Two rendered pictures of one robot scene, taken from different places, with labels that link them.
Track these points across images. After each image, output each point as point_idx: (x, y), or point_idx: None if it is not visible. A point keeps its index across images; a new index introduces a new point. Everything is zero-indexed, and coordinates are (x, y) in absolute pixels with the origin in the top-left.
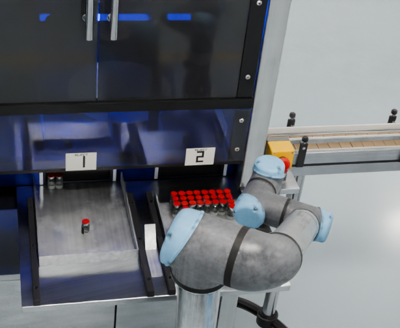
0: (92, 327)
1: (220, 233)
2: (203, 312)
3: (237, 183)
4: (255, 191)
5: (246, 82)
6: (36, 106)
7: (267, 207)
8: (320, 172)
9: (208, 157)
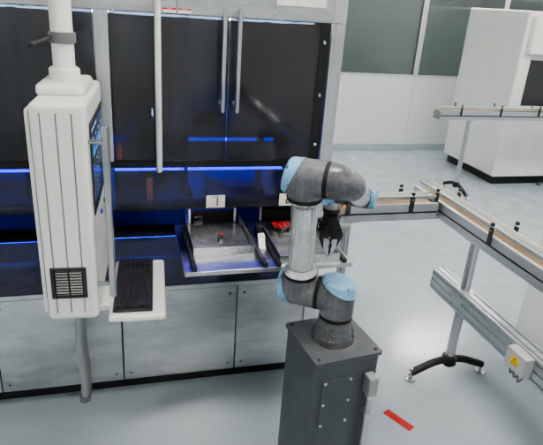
0: (221, 329)
1: (317, 162)
2: (308, 226)
3: None
4: None
5: (313, 148)
6: (189, 162)
7: None
8: (361, 220)
9: None
